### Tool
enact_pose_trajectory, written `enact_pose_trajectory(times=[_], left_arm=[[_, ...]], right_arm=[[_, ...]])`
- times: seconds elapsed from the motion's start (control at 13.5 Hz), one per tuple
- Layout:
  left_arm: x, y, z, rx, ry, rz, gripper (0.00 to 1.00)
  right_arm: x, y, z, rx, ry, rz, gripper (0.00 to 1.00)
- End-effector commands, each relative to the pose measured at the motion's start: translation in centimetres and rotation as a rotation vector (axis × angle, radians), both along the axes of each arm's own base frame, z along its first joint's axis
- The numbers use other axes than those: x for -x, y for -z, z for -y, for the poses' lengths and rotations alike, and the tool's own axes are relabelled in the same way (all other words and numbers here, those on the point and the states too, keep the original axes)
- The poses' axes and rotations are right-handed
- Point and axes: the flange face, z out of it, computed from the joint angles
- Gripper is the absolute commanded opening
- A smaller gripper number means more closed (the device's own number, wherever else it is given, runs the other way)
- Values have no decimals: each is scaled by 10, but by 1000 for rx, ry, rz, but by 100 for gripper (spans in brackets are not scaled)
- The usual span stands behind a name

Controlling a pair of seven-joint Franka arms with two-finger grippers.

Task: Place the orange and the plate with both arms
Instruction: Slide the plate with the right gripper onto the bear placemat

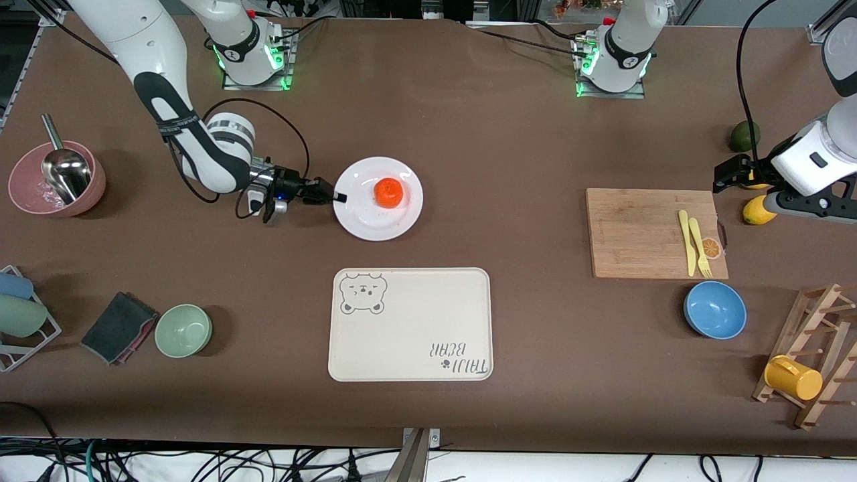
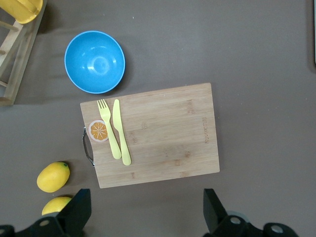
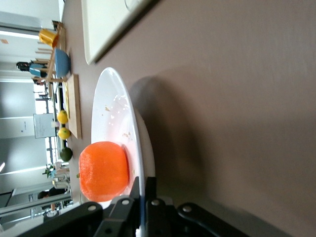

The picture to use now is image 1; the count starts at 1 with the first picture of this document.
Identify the white round plate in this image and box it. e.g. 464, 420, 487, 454
333, 156, 424, 242

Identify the orange mandarin fruit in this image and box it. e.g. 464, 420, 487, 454
374, 177, 406, 208

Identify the green avocado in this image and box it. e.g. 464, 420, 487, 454
730, 120, 762, 153

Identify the yellow plastic knife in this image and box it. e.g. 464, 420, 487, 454
678, 210, 698, 277

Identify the yellow plastic fork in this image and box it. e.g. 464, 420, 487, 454
688, 217, 713, 278

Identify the wooden cutting board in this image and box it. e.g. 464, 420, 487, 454
585, 188, 730, 280

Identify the blue bowl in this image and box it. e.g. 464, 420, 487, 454
683, 280, 748, 340

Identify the wooden mug rack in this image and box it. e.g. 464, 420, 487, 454
753, 283, 857, 430

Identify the cream bear print tray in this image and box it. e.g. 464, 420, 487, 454
327, 267, 493, 382

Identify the light green bowl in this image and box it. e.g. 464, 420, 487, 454
155, 304, 213, 359

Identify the yellow mug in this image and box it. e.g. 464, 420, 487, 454
764, 355, 824, 401

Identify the dark grey folded cloth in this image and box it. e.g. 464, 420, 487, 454
80, 291, 160, 366

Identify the metal ice scoop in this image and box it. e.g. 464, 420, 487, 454
42, 114, 92, 205

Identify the pink bowl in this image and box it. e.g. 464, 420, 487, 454
8, 139, 106, 218

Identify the blue cup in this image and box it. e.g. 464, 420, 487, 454
0, 272, 34, 301

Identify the pale green cup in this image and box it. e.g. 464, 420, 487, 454
0, 295, 49, 339

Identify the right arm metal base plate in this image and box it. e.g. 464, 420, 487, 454
222, 30, 295, 91

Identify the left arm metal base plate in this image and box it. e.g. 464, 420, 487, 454
572, 33, 647, 100

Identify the black right base cable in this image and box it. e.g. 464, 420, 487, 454
264, 15, 330, 51

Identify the black base cable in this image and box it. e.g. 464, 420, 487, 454
469, 25, 585, 56
264, 15, 330, 51

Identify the black left base cable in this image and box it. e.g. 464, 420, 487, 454
469, 25, 585, 56

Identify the white wire cup rack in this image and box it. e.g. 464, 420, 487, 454
0, 265, 63, 373

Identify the aluminium table edge bracket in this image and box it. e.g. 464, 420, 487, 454
385, 427, 443, 482

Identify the black floor cable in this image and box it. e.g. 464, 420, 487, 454
0, 400, 66, 482

